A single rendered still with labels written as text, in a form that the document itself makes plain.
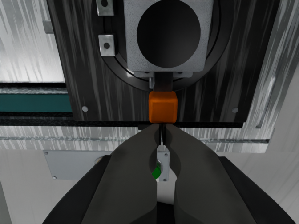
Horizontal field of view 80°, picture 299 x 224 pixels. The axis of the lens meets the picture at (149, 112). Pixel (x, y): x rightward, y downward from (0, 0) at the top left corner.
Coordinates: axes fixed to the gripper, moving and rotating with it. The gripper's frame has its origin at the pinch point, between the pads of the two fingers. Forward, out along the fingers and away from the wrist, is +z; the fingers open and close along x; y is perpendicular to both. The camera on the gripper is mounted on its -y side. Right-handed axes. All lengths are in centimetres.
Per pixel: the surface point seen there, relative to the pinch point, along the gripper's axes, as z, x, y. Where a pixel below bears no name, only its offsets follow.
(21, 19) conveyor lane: 15.7, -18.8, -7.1
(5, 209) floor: 108, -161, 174
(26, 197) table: 22, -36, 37
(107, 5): 6.9, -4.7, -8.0
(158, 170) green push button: 10.2, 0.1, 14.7
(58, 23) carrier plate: 10.4, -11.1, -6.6
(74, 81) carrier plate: 10.4, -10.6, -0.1
